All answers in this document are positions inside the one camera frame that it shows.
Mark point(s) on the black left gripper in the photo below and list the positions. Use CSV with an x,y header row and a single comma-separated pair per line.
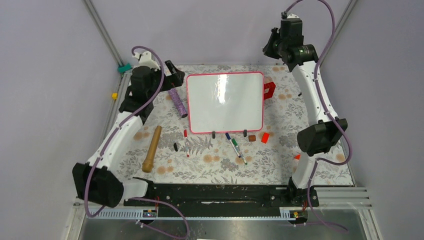
x,y
176,78

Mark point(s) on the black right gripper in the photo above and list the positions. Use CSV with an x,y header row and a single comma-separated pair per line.
x,y
267,50

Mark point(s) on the pink framed whiteboard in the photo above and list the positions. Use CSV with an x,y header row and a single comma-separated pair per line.
x,y
228,102

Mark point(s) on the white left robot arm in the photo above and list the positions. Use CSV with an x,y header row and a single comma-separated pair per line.
x,y
97,180

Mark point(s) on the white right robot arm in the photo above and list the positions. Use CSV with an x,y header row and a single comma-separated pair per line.
x,y
325,128

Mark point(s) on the red lego brick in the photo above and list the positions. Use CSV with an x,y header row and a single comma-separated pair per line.
x,y
268,89

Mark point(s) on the teal clamp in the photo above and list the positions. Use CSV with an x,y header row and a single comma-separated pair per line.
x,y
124,68

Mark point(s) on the red capped marker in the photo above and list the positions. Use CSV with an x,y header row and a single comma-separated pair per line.
x,y
186,143

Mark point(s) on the floral table mat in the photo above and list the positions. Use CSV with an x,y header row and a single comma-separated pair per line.
x,y
213,161

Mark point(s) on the blue capped marker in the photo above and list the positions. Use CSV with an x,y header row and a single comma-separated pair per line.
x,y
231,143

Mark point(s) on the green capped marker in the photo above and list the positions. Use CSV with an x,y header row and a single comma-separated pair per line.
x,y
235,144

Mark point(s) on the red rectangular block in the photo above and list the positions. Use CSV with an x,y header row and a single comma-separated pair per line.
x,y
265,137

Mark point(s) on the brown wooden cylinder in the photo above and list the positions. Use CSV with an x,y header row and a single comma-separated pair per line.
x,y
251,138

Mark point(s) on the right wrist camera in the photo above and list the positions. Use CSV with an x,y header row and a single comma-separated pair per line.
x,y
292,16

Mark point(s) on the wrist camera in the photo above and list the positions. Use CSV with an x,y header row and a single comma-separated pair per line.
x,y
146,59
292,16

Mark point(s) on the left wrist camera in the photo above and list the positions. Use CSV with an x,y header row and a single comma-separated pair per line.
x,y
146,59

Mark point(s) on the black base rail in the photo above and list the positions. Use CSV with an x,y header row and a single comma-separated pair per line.
x,y
225,200

